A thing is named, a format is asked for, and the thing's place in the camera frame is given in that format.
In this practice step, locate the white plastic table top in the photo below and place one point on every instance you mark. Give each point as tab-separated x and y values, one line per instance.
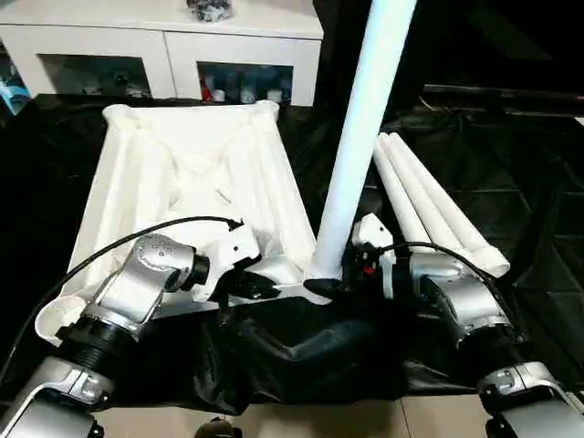
159	173

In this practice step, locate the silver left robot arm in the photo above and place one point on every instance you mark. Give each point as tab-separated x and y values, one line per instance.
132	292

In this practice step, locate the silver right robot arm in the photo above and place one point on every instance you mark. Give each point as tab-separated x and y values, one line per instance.
474	301

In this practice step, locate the black plastic mat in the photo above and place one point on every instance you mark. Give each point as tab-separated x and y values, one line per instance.
296	347

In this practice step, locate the dark brown rounded object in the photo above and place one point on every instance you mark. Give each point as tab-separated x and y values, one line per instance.
219	430

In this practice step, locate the white jar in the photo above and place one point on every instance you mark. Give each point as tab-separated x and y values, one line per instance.
219	95
248	96
275	95

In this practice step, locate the red bottle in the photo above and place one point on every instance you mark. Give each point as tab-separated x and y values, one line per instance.
207	91

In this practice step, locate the white sideboard cabinet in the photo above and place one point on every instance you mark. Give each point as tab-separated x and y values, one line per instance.
159	45

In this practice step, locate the white flat board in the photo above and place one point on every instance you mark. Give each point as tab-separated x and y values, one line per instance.
580	121

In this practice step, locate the dark bag of small parts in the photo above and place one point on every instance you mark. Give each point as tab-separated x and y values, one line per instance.
210	10

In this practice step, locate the blue and white tube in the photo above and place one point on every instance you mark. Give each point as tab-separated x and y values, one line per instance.
11	91

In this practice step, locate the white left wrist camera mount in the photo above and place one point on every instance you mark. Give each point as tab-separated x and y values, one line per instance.
228	260

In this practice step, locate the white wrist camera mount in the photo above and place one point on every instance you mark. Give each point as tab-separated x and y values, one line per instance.
228	260
374	232

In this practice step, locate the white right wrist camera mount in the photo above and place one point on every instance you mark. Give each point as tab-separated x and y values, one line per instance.
374	232

